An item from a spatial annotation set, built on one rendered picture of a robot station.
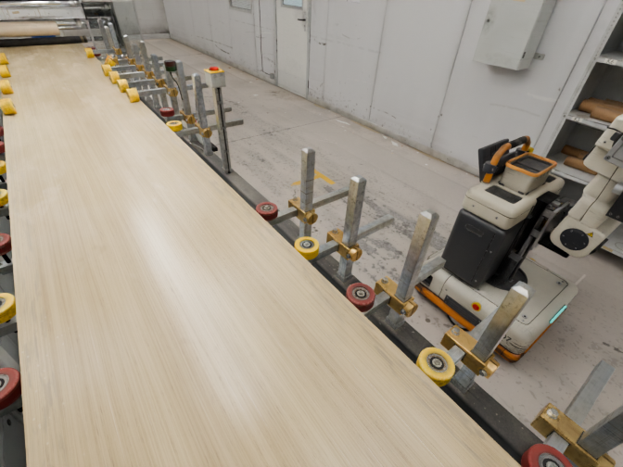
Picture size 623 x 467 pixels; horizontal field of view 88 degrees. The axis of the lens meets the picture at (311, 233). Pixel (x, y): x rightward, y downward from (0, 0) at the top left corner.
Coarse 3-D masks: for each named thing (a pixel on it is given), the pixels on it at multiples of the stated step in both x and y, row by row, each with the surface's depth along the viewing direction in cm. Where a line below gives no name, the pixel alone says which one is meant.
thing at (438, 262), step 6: (438, 258) 115; (426, 264) 112; (432, 264) 112; (438, 264) 112; (444, 264) 115; (426, 270) 110; (432, 270) 110; (438, 270) 114; (420, 276) 107; (426, 276) 110; (378, 294) 100; (384, 294) 100; (378, 300) 98; (384, 300) 98; (378, 306) 98; (366, 312) 95; (372, 312) 97
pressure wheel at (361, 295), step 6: (348, 288) 90; (354, 288) 91; (360, 288) 91; (366, 288) 90; (372, 288) 91; (348, 294) 89; (354, 294) 89; (360, 294) 88; (366, 294) 89; (372, 294) 89; (354, 300) 87; (360, 300) 87; (366, 300) 87; (372, 300) 87; (360, 306) 86; (366, 306) 87; (372, 306) 89
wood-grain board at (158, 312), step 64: (0, 64) 267; (64, 64) 276; (64, 128) 170; (128, 128) 174; (64, 192) 123; (128, 192) 125; (192, 192) 127; (64, 256) 96; (128, 256) 97; (192, 256) 99; (256, 256) 100; (64, 320) 79; (128, 320) 80; (192, 320) 81; (256, 320) 81; (320, 320) 82; (64, 384) 67; (128, 384) 68; (192, 384) 68; (256, 384) 69; (320, 384) 69; (384, 384) 70; (64, 448) 58; (128, 448) 59; (192, 448) 59; (256, 448) 60; (320, 448) 60; (384, 448) 60; (448, 448) 61
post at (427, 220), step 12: (420, 216) 80; (432, 216) 78; (420, 228) 82; (432, 228) 81; (420, 240) 83; (408, 252) 88; (420, 252) 84; (408, 264) 90; (420, 264) 89; (408, 276) 91; (408, 288) 93; (396, 312) 101; (396, 324) 104
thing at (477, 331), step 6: (492, 312) 94; (486, 318) 92; (480, 324) 90; (486, 324) 90; (474, 330) 89; (480, 330) 89; (474, 336) 87; (456, 348) 84; (450, 354) 83; (456, 354) 83; (462, 354) 83; (456, 360) 81
